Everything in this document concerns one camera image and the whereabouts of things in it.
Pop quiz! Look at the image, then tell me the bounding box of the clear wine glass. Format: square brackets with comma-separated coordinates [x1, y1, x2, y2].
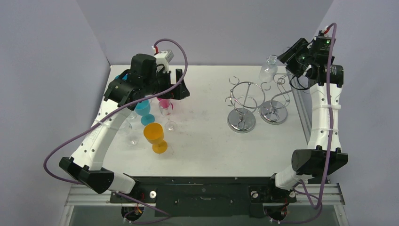
[127, 111, 137, 121]

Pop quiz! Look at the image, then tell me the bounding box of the tall chrome glass rack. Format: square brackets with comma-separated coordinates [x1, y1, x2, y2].
[258, 73, 293, 125]

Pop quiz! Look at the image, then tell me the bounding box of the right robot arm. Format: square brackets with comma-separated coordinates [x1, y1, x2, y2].
[265, 36, 348, 201]

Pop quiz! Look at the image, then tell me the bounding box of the chrome wine glass rack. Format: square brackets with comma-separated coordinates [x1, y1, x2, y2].
[224, 76, 271, 134]

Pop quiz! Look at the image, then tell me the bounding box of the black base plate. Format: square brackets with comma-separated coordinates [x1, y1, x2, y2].
[128, 176, 297, 218]

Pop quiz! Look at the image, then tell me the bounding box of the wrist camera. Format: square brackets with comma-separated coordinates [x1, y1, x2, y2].
[319, 26, 331, 37]
[152, 46, 174, 73]

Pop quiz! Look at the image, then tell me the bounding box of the pink wine glass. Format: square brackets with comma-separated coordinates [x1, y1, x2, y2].
[157, 98, 174, 109]

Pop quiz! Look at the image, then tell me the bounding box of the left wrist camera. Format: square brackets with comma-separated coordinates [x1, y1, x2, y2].
[152, 46, 174, 73]

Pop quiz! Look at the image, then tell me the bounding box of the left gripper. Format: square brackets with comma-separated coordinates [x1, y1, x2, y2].
[143, 69, 189, 100]

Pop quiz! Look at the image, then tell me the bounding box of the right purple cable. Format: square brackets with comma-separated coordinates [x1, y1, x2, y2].
[274, 23, 338, 225]

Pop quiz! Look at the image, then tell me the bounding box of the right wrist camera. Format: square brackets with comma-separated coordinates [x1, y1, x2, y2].
[319, 26, 331, 37]

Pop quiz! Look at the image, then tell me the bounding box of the orange wine glass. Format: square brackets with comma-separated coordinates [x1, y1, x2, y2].
[143, 123, 168, 154]

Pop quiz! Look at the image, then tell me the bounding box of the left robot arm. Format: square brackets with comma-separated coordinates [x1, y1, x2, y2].
[59, 50, 190, 202]

